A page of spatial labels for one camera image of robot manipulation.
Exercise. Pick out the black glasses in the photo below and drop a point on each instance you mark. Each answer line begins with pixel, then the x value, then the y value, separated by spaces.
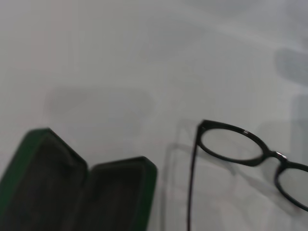
pixel 195 154

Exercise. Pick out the green glasses case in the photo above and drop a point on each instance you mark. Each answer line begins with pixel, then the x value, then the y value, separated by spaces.
pixel 48 183

